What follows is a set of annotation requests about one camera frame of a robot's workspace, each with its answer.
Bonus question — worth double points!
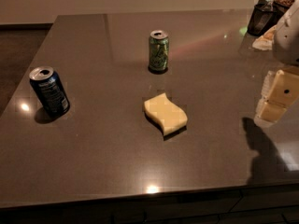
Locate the blue pepsi can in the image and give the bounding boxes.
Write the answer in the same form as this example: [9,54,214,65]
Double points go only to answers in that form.
[29,66,70,118]

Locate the yellow wavy sponge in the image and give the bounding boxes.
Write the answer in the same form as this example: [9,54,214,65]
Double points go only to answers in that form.
[144,93,188,136]

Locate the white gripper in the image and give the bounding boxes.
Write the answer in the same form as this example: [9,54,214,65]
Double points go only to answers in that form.
[255,15,299,124]

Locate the green soda can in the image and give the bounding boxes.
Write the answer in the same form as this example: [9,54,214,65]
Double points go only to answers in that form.
[149,30,169,73]

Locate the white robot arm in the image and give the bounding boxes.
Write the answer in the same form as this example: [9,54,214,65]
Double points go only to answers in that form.
[252,0,299,128]

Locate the white snack packet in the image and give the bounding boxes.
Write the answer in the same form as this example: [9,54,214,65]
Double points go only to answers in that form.
[252,25,277,50]

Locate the black mesh basket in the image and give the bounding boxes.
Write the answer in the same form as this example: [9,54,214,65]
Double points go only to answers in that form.
[247,4,278,36]

